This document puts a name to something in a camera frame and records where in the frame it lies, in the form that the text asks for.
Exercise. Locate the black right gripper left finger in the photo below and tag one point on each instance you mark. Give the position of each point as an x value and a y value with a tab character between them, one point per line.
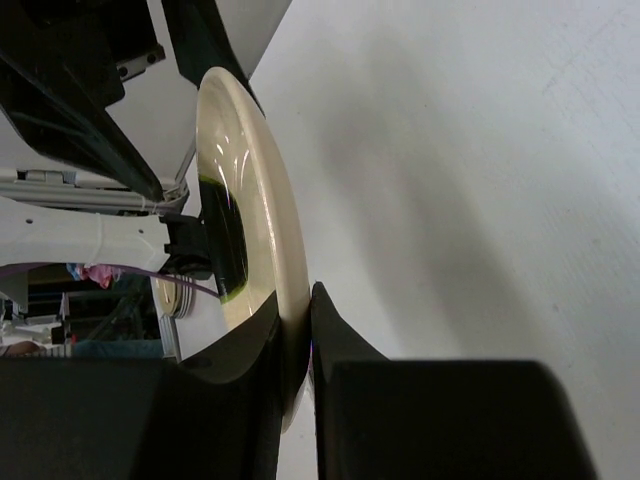
217	415

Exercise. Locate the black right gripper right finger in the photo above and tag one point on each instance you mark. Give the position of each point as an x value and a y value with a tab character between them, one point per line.
378	418

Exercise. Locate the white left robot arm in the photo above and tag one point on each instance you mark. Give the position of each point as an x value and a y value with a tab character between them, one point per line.
127	139

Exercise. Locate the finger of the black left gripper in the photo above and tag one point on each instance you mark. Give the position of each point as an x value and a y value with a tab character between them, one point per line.
225	236
200	41

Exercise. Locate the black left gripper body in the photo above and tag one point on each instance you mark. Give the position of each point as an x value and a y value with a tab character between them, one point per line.
187	247

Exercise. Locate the beige plate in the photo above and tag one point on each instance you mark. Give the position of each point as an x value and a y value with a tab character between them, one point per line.
235	146

